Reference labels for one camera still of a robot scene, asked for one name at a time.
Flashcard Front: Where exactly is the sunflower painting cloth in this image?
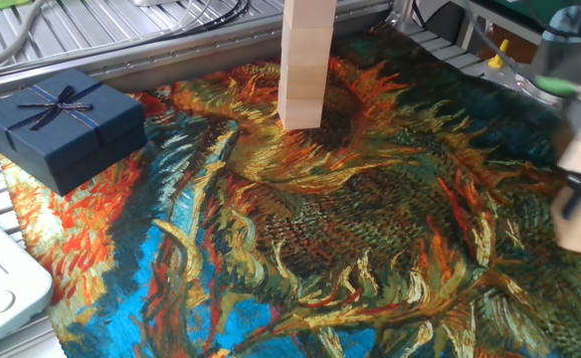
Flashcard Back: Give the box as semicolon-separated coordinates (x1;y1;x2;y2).
0;22;581;358

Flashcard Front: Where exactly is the navy gift box with ribbon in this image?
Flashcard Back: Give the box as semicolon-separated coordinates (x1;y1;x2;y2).
0;68;148;197

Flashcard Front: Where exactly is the white plastic device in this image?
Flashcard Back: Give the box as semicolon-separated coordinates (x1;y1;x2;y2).
0;202;56;357

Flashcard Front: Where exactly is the green cable plug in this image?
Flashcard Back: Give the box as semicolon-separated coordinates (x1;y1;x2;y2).
532;74;581;99

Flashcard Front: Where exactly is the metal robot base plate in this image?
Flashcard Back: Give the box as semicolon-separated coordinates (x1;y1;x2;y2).
484;58;570;113

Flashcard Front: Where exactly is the yellow plastic handle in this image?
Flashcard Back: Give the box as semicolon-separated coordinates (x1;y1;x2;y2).
487;38;510;70

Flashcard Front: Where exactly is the black cable bundle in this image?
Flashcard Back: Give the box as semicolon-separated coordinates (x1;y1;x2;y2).
135;0;252;46

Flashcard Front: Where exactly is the grey corrugated hose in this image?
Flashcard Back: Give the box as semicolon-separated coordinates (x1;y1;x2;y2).
0;0;51;80

